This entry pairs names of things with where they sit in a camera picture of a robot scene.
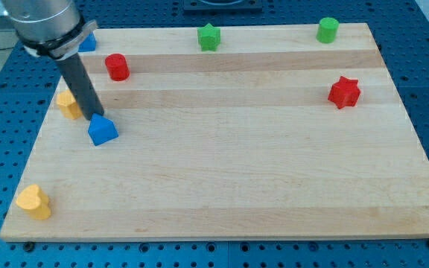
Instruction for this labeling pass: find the blue block behind arm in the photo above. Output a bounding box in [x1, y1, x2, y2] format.
[78, 33, 97, 52]

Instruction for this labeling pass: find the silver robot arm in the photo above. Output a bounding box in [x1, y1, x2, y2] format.
[1, 0, 98, 60]

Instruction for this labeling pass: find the yellow hexagon block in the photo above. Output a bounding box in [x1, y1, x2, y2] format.
[56, 90, 83, 120]

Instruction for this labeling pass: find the wooden board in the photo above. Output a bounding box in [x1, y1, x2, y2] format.
[0, 23, 429, 242]

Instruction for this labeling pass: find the green star block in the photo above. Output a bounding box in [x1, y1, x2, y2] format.
[197, 23, 221, 51]

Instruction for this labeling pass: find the blue pentagon house block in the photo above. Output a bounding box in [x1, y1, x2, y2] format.
[87, 113, 119, 146]

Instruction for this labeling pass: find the red cylinder block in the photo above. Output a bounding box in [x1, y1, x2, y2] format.
[104, 54, 130, 81]

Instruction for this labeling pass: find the red star block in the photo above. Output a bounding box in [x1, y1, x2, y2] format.
[328, 76, 361, 109]

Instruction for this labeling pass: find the green cylinder block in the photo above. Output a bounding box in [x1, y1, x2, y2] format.
[316, 17, 340, 44]

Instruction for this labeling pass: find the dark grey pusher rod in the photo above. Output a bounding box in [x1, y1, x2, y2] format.
[56, 53, 104, 121]

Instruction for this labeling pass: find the yellow heart block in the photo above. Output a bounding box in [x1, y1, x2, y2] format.
[16, 184, 51, 220]

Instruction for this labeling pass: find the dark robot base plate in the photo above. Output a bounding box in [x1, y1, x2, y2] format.
[182, 0, 263, 12]

